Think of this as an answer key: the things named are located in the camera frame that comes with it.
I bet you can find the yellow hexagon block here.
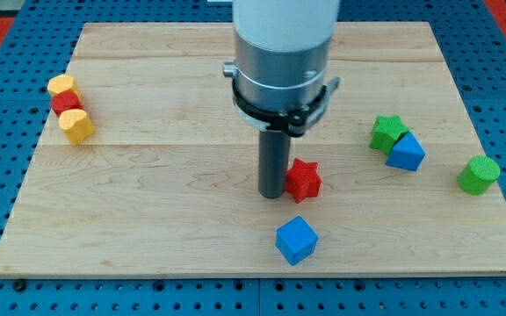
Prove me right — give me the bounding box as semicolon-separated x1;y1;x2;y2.
47;74;82;98

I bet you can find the blue cube block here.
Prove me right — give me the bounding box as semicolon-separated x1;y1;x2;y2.
275;216;319;266

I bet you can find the blue triangle block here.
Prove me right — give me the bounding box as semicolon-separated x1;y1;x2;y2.
386;133;426;171

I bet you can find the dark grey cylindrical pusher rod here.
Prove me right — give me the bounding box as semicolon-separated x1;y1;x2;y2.
257;132;291;199

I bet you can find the yellow heart block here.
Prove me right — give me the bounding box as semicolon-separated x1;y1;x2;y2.
58;109;95;145

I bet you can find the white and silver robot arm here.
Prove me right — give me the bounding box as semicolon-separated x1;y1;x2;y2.
223;0;340;137

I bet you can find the red cylinder block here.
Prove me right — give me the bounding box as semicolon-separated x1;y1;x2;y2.
50;91;83;117

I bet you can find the green star block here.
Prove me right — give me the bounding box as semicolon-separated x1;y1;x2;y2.
369;115;410;156

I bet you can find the red star block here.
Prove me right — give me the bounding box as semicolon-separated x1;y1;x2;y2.
285;158;322;204

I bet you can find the green cylinder block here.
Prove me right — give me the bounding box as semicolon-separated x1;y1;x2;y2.
457;155;501;196

